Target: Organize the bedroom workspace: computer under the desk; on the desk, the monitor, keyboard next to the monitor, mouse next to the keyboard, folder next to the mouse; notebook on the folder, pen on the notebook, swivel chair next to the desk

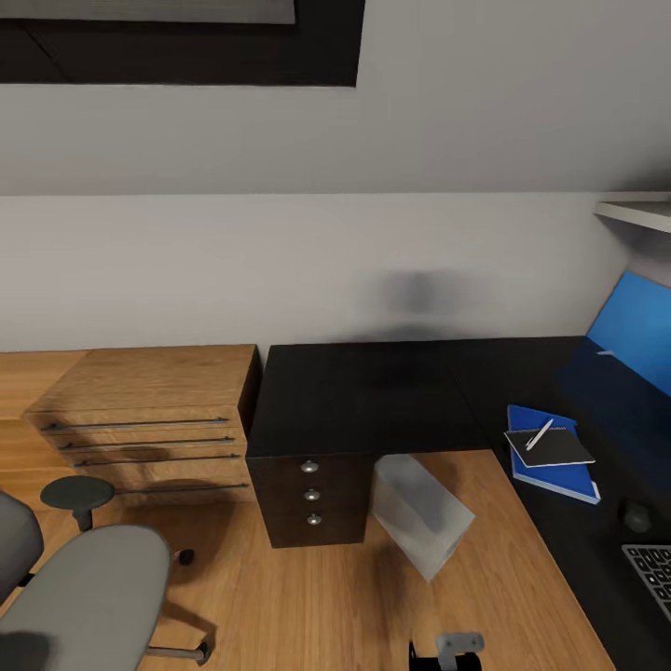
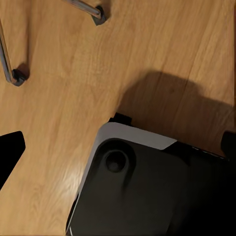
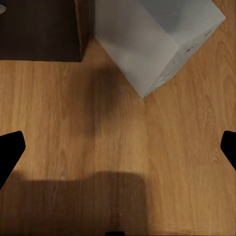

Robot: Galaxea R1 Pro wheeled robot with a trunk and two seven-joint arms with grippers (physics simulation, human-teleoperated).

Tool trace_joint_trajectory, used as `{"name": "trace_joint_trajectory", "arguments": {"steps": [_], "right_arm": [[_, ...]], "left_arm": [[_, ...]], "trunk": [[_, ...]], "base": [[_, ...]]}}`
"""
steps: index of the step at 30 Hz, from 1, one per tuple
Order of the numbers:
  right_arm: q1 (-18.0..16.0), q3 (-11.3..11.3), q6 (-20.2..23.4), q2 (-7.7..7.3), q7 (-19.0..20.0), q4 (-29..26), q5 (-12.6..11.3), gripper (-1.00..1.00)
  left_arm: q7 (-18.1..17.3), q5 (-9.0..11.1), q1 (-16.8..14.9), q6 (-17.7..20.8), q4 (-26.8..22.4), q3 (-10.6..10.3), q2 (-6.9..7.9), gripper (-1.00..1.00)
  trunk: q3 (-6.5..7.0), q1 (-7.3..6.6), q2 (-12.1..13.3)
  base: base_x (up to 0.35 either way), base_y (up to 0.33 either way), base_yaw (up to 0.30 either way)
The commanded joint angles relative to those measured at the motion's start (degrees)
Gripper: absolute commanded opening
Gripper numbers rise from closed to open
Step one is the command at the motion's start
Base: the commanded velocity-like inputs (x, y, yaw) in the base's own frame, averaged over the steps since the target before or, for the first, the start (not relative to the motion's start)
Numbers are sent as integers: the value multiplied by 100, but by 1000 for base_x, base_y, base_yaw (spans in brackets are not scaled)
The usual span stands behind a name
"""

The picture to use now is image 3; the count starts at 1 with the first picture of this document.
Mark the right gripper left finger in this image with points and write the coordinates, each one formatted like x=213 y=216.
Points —
x=12 y=147

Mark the cabinet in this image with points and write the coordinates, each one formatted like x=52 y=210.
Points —
x=41 y=30

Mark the desktop computer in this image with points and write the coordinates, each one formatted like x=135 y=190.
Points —
x=151 y=40

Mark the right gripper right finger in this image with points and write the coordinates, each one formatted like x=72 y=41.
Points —
x=228 y=146

